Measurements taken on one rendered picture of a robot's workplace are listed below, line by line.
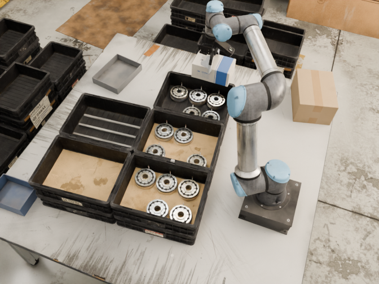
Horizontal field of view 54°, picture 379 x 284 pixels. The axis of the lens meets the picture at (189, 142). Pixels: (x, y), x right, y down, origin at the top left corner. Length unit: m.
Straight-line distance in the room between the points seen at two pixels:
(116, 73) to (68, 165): 0.83
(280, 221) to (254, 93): 0.68
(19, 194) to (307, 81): 1.74
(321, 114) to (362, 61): 1.86
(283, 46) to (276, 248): 1.80
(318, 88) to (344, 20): 2.10
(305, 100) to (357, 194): 1.06
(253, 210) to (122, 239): 0.65
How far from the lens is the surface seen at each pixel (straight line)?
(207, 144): 1.96
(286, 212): 1.85
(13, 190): 2.13
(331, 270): 2.71
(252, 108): 1.42
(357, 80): 3.85
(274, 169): 1.68
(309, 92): 2.29
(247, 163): 1.59
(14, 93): 2.90
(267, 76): 1.50
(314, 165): 2.17
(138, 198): 1.80
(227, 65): 1.92
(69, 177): 1.92
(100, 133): 2.04
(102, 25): 4.15
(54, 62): 3.22
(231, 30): 1.67
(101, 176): 1.89
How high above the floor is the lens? 2.42
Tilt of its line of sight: 54 degrees down
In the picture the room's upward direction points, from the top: 2 degrees clockwise
